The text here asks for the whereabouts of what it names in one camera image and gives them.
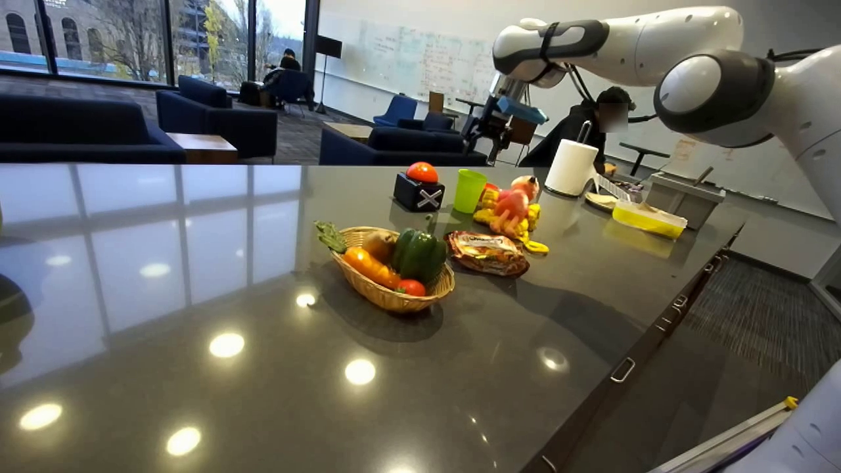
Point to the green translucent plastic cup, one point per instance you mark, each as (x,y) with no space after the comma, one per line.
(468,191)

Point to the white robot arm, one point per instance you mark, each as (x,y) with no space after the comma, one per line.
(706,83)

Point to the green toy bell pepper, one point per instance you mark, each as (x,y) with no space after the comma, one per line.
(419,255)

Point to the red toy tomato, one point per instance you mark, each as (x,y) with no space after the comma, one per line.
(410,287)

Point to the orange toy carrot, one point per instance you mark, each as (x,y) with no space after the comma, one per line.
(363,258)

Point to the orange toy fruit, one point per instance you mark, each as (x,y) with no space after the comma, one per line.
(423,173)

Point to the woven wicker basket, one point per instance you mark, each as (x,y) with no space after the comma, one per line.
(392,301)

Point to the orange snack packet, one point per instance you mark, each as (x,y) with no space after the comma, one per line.
(486,254)

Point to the yellow knitted doll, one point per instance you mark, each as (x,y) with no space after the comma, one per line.
(513,212)

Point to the dark blue couch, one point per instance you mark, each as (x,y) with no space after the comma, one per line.
(396,145)

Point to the white paper towel roll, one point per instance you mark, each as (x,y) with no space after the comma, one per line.
(571,169)

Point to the seated person in black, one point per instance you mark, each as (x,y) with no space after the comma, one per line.
(588,121)

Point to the wooden side table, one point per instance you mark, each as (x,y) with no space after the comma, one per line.
(205,149)

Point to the dark blue armchair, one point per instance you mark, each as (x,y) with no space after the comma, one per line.
(197,107)

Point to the dark blue sofa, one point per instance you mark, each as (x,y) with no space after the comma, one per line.
(59,129)

